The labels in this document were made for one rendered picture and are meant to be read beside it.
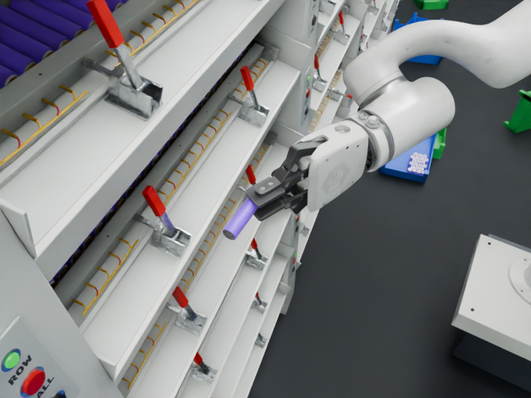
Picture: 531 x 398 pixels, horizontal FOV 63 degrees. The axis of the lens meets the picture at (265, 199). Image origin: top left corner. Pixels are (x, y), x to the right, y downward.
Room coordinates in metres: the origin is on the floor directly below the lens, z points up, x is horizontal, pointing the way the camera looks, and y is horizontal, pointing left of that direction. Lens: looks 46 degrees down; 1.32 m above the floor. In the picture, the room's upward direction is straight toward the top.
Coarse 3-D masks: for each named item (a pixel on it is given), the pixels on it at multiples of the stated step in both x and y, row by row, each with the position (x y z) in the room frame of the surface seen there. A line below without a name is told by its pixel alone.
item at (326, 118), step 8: (344, 56) 1.39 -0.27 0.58; (344, 64) 1.39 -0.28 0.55; (336, 80) 1.32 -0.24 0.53; (336, 88) 1.27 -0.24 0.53; (344, 88) 1.29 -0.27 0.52; (328, 104) 1.18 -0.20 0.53; (336, 104) 1.19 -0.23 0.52; (320, 112) 1.13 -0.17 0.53; (328, 112) 1.14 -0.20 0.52; (320, 120) 1.09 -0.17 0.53; (328, 120) 1.10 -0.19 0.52; (312, 128) 1.05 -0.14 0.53; (320, 128) 1.06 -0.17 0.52
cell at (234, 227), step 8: (248, 200) 0.37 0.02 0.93; (240, 208) 0.36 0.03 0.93; (248, 208) 0.36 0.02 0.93; (256, 208) 0.36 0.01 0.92; (240, 216) 0.34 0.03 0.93; (248, 216) 0.35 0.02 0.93; (232, 224) 0.33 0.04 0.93; (240, 224) 0.33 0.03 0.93; (224, 232) 0.33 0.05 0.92; (232, 232) 0.32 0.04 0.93
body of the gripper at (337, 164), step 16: (336, 128) 0.46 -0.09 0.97; (352, 128) 0.45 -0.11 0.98; (336, 144) 0.42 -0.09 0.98; (352, 144) 0.43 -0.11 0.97; (368, 144) 0.44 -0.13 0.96; (304, 160) 0.41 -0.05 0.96; (320, 160) 0.39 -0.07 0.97; (336, 160) 0.41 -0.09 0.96; (352, 160) 0.43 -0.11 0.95; (368, 160) 0.44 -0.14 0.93; (320, 176) 0.39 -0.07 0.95; (336, 176) 0.41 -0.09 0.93; (352, 176) 0.43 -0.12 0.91; (320, 192) 0.40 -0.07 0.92; (336, 192) 0.42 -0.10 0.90
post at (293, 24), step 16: (288, 0) 0.74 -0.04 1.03; (304, 0) 0.73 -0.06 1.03; (272, 16) 0.75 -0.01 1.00; (288, 16) 0.74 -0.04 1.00; (304, 16) 0.73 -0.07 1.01; (288, 32) 0.74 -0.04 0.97; (304, 32) 0.73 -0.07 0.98; (304, 64) 0.74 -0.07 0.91; (304, 80) 0.75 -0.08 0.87; (288, 112) 0.73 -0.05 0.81; (304, 128) 0.78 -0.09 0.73; (288, 224) 0.73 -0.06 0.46; (288, 240) 0.73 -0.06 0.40; (288, 272) 0.73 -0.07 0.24; (288, 304) 0.76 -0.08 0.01
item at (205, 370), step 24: (288, 216) 0.71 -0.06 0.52; (264, 240) 0.63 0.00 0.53; (240, 264) 0.55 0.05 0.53; (264, 264) 0.55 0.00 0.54; (240, 288) 0.50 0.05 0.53; (240, 312) 0.45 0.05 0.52; (216, 336) 0.39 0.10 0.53; (216, 360) 0.34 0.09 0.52; (192, 384) 0.30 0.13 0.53; (216, 384) 0.30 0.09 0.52
